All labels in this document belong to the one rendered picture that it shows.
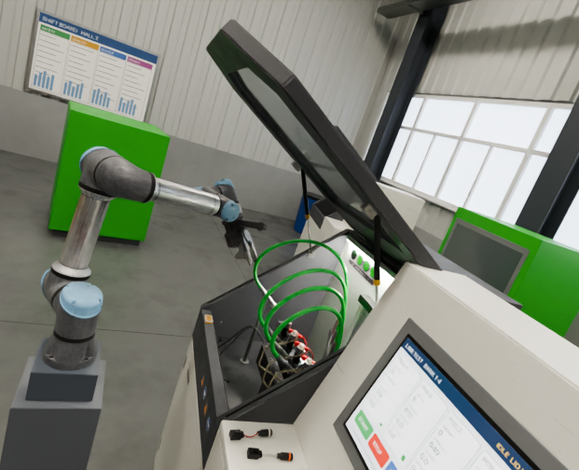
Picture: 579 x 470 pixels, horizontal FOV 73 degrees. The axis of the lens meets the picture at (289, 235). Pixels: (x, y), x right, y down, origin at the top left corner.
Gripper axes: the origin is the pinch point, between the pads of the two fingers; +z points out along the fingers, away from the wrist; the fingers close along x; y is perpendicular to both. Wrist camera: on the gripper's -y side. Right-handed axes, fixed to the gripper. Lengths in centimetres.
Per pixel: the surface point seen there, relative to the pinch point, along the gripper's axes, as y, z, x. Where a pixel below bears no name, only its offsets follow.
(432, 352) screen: -49, 40, 52
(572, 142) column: -269, -41, -318
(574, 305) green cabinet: -186, 104, -258
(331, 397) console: -20, 47, 35
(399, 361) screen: -42, 41, 47
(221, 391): 14.9, 38.4, 27.2
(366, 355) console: -34, 39, 38
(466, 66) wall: -272, -237, -504
